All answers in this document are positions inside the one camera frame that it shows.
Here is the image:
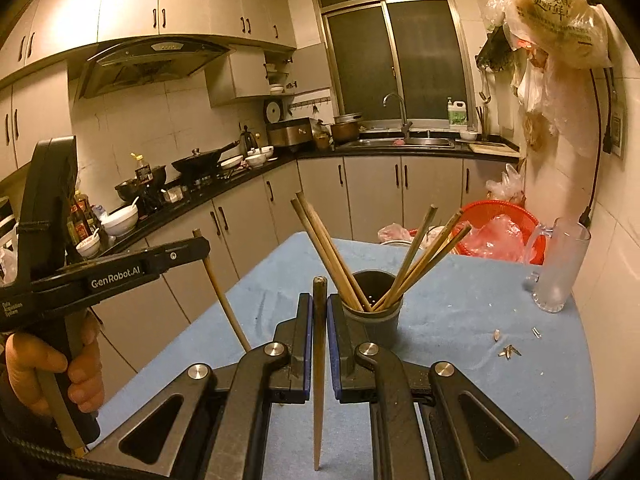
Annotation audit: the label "bunch of clear plastic bags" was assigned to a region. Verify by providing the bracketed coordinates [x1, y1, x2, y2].
[482, 0, 596, 158]

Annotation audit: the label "black wall shelf rack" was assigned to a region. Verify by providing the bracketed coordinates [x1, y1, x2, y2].
[474, 24, 517, 70]

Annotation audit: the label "black corrugated cable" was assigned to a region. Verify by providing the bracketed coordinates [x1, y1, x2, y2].
[0, 432, 168, 480]

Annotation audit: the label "black wok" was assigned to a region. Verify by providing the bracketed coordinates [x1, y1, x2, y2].
[171, 140, 241, 182]

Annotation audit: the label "person's left hand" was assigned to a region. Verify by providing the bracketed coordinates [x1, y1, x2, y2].
[5, 310, 106, 417]

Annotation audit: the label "dark wooden chopstick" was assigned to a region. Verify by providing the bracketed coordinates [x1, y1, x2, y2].
[391, 204, 439, 296]

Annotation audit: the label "black power cable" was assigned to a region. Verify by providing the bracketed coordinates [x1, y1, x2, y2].
[579, 66, 617, 227]

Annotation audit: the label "grey lower kitchen cabinets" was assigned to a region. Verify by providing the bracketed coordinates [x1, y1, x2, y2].
[92, 155, 521, 401]

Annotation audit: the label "white plastic bag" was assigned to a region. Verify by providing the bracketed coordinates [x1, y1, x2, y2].
[486, 163, 526, 206]

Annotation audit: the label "white detergent bottle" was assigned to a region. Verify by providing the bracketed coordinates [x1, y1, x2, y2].
[447, 97, 469, 129]

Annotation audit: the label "steel toaster oven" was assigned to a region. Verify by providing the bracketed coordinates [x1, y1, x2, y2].
[266, 117, 316, 151]

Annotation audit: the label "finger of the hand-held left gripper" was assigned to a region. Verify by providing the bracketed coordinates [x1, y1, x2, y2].
[146, 236, 211, 274]

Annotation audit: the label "clear glass mug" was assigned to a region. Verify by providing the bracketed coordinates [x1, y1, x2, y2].
[522, 217, 592, 315]

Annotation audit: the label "metal faucet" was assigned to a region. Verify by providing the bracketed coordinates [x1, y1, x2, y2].
[382, 92, 414, 139]

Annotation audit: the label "crumpled clear plastic bag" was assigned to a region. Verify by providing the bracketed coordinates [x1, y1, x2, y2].
[472, 213, 532, 262]

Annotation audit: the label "blue tablecloth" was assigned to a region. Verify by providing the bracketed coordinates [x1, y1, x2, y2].
[87, 231, 598, 480]

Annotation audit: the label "range hood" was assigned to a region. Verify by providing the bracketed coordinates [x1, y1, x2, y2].
[76, 36, 234, 100]

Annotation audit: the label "black chopstick holder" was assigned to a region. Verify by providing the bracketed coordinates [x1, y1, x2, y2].
[341, 270, 404, 357]

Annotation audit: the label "black kitchen countertop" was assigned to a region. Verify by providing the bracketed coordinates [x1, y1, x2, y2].
[75, 132, 522, 261]

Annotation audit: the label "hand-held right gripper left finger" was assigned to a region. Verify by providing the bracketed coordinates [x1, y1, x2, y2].
[75, 292, 314, 480]

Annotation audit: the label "grey kitchen cabinets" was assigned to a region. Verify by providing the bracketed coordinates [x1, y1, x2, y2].
[92, 155, 521, 401]
[0, 0, 299, 176]

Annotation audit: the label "yellow cap oil bottle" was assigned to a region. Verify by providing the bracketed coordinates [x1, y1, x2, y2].
[130, 152, 155, 184]

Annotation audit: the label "steel sink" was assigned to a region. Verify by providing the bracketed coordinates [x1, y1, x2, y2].
[345, 136, 457, 150]

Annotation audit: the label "kitchen window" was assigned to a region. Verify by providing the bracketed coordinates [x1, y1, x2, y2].
[311, 0, 477, 128]

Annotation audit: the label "wooden cutting board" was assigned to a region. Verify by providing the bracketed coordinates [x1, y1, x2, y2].
[468, 142, 521, 155]

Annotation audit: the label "grey upper kitchen cabinets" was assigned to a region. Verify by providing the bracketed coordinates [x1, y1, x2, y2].
[0, 0, 299, 176]

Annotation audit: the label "red plastic basket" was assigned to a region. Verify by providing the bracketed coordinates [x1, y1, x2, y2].
[446, 199, 547, 266]

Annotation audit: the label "brown cooking pot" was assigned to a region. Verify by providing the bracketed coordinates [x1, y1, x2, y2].
[329, 112, 364, 143]

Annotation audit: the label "large printed plastic bag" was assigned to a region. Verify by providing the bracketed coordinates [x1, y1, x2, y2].
[502, 0, 612, 70]

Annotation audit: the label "wall outlet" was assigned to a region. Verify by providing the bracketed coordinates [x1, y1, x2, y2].
[606, 104, 627, 159]

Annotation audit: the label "dark sauce bottle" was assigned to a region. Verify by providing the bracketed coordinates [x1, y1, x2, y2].
[67, 190, 102, 247]

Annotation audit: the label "pink plastic bag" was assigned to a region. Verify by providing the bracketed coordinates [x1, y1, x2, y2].
[377, 223, 417, 244]

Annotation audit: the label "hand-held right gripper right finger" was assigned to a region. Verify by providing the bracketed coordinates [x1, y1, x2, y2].
[325, 293, 574, 480]

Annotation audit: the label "white bowl with spoon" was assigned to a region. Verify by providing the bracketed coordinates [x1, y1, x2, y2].
[99, 197, 140, 238]

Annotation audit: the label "dark cooking pot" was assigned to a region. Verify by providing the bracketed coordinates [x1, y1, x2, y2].
[114, 164, 169, 202]

